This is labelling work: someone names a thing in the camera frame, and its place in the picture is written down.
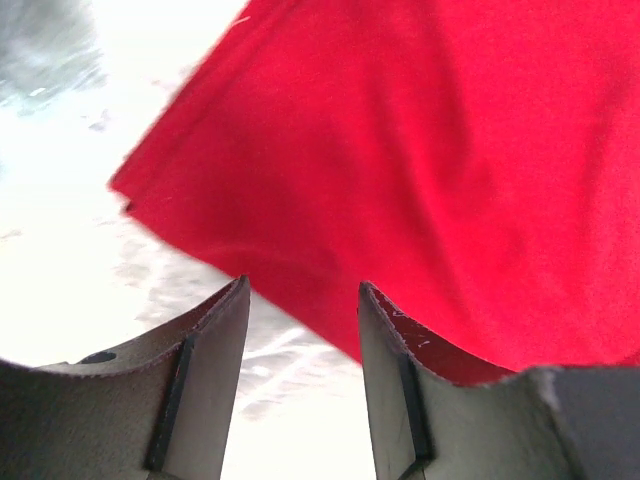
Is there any red t shirt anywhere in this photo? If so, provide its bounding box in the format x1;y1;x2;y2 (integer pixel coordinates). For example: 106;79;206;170
110;1;639;370

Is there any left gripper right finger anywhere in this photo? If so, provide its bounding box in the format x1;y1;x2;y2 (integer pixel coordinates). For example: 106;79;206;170
358;283;639;480

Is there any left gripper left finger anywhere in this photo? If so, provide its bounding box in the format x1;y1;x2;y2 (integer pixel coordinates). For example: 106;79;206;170
1;277;250;479

